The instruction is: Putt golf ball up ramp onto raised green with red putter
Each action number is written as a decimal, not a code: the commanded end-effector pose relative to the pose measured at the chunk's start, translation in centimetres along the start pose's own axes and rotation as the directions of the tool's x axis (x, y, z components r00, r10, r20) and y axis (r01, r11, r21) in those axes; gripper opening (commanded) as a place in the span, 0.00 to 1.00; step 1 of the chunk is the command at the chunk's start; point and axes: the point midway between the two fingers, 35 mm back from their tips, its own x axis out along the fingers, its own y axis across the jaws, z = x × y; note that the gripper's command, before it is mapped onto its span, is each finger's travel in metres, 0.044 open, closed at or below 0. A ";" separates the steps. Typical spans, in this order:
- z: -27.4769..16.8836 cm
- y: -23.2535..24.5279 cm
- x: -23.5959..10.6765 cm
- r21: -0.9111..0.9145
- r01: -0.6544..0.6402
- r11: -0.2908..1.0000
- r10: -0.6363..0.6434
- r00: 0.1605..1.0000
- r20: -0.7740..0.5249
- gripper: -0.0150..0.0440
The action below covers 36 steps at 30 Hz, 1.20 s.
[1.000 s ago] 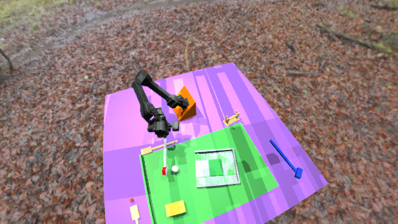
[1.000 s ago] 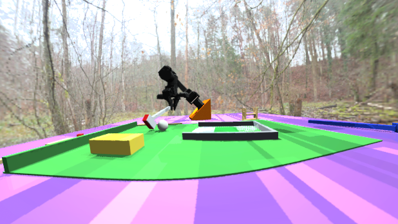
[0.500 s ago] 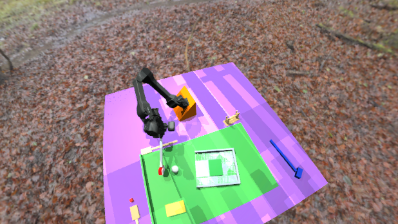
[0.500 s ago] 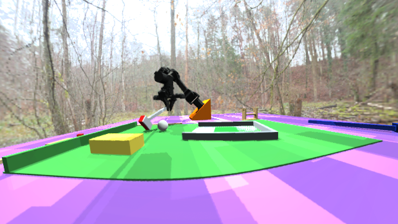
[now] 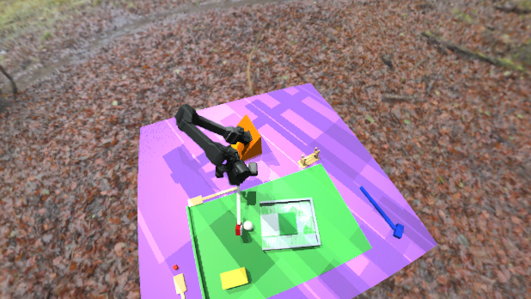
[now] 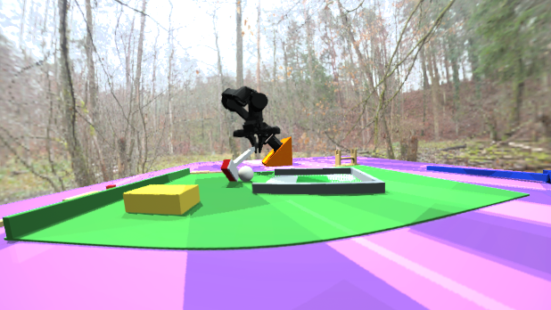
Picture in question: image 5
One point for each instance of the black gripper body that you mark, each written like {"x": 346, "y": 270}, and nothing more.
{"x": 253, "y": 167}

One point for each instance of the green flat mat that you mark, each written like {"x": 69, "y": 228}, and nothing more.
{"x": 270, "y": 272}

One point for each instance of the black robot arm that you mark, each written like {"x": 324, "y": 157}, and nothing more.
{"x": 187, "y": 121}

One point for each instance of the blue golf putter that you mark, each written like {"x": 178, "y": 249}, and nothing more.
{"x": 398, "y": 228}

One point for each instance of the white ball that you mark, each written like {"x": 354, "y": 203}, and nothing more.
{"x": 248, "y": 225}

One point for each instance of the yellow rectangular block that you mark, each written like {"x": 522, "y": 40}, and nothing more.
{"x": 234, "y": 278}

